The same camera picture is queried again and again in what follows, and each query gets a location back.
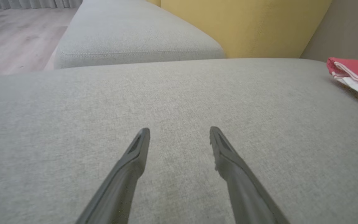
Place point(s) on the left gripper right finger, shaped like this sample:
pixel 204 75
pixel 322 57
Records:
pixel 247 193

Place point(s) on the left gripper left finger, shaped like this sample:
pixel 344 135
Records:
pixel 120 186

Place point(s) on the large grey sofa seat cushion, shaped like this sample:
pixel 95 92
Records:
pixel 179 102

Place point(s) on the small grey sofa seat cushion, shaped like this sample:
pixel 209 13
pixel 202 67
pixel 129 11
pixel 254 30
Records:
pixel 129 34

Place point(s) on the wide yellow sofa backrest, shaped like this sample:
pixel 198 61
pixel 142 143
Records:
pixel 244 28

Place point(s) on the grey pleated curtain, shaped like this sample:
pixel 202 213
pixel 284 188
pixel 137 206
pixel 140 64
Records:
pixel 26 3

